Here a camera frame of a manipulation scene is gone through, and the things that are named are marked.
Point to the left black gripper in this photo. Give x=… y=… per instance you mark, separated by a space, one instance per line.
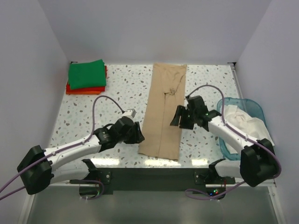
x=137 y=136

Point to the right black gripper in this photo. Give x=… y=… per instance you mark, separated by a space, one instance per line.
x=181 y=110

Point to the beige t shirt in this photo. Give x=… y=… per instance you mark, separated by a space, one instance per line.
x=167 y=91

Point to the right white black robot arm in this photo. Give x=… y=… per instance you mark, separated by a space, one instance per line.
x=235 y=138

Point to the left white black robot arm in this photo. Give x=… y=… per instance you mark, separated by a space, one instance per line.
x=42 y=167

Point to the folded red t shirt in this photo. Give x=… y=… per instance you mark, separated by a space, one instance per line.
x=102 y=89

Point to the clear blue plastic bin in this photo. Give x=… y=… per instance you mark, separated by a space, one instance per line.
x=252 y=108

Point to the white cloth in bin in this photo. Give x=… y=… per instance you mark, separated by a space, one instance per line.
x=254 y=127

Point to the folded orange t shirt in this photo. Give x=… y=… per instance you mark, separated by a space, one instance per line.
x=82 y=92

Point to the folded green t shirt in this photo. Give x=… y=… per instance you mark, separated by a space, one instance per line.
x=86 y=75

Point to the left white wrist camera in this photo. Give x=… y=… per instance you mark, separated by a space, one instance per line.
x=130 y=113

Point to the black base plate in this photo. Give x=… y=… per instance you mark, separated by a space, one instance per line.
x=147 y=179

